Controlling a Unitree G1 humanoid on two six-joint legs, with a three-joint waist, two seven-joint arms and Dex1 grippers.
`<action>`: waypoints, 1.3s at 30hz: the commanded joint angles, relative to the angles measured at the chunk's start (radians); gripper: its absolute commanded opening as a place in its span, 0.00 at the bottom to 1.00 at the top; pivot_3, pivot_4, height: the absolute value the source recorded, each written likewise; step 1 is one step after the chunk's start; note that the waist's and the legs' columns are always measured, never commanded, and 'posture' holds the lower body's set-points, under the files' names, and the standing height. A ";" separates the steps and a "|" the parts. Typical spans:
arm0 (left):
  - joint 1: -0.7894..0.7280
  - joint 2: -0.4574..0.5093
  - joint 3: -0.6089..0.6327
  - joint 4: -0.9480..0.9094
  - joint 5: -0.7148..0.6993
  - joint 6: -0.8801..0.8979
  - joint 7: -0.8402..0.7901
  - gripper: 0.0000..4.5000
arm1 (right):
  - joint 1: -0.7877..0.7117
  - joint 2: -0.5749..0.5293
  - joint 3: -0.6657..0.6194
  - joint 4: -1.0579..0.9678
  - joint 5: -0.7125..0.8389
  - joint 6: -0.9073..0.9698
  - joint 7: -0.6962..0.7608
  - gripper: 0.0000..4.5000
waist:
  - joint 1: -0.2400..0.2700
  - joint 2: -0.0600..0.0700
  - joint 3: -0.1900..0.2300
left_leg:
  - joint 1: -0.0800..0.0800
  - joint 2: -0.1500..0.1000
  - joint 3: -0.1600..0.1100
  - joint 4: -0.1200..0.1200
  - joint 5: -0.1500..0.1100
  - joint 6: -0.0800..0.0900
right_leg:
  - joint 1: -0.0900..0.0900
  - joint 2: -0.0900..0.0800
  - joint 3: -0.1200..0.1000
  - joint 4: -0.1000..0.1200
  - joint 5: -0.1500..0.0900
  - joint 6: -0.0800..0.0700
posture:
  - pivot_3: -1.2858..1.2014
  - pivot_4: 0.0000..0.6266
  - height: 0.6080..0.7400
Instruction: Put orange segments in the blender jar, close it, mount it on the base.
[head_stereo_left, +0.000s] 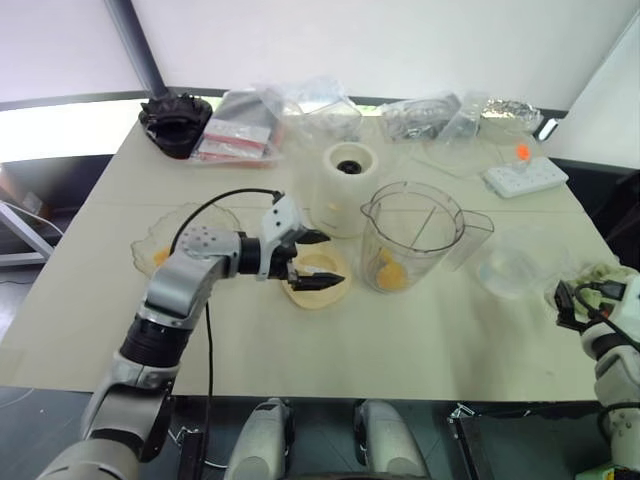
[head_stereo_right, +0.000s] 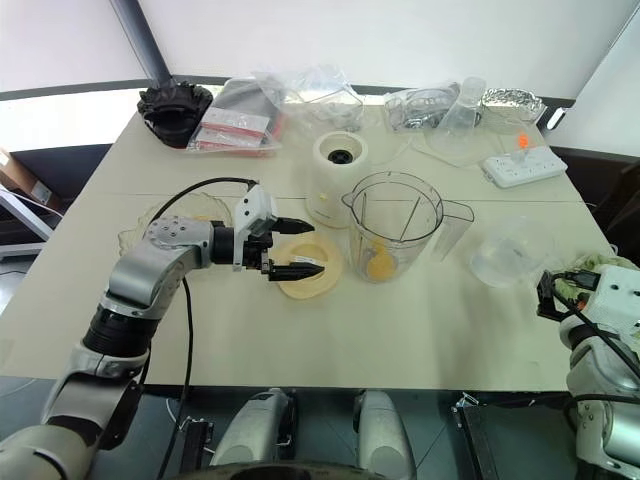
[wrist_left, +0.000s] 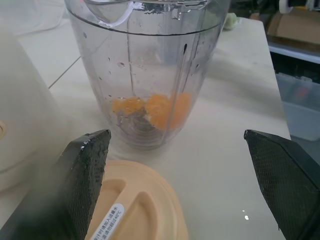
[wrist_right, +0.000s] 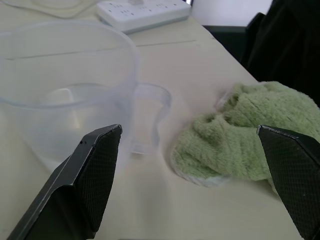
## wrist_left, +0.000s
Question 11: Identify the green terry cloth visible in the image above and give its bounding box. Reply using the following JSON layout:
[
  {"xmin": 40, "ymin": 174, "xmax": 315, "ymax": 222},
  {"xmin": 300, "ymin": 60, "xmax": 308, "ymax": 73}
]
[{"xmin": 223, "ymin": 12, "xmax": 242, "ymax": 31}]

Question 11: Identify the clear plastic blender jar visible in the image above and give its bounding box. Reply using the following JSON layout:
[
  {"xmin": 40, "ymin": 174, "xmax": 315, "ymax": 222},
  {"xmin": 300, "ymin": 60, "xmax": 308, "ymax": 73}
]
[{"xmin": 64, "ymin": 0, "xmax": 231, "ymax": 151}]

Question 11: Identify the white blender base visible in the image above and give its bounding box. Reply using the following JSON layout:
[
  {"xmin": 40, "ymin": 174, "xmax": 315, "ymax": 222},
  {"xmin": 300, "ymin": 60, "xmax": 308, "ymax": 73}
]
[{"xmin": 0, "ymin": 29, "xmax": 70, "ymax": 193}]

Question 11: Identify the clear plastic storage bin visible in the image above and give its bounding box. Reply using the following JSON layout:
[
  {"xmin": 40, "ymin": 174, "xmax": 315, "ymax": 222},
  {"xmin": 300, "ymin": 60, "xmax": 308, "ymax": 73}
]
[{"xmin": 274, "ymin": 71, "xmax": 320, "ymax": 141}]

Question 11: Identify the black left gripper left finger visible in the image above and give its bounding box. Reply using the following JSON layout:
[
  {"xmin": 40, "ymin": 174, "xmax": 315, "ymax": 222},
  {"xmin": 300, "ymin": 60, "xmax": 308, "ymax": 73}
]
[{"xmin": 0, "ymin": 129, "xmax": 112, "ymax": 240}]

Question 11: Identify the beige blender jar lid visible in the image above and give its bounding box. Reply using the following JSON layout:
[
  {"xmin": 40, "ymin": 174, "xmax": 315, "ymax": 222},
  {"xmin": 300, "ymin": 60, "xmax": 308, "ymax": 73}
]
[{"xmin": 87, "ymin": 159, "xmax": 189, "ymax": 240}]

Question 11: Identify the orange segment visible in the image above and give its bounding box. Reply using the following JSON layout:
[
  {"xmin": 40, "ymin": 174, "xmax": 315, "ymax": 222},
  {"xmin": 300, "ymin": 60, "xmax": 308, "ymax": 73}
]
[
  {"xmin": 111, "ymin": 96, "xmax": 147, "ymax": 116},
  {"xmin": 145, "ymin": 93, "xmax": 173, "ymax": 131},
  {"xmin": 169, "ymin": 91, "xmax": 193, "ymax": 131}
]

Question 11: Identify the brown cardboard box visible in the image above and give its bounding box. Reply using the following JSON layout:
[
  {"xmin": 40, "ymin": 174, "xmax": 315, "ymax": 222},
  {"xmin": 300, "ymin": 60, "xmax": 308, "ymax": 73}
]
[{"xmin": 265, "ymin": 9, "xmax": 320, "ymax": 50}]

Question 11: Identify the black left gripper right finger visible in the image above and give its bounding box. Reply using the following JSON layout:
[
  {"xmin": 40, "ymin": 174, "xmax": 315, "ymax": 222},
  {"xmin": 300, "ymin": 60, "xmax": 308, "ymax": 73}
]
[{"xmin": 243, "ymin": 129, "xmax": 320, "ymax": 240}]

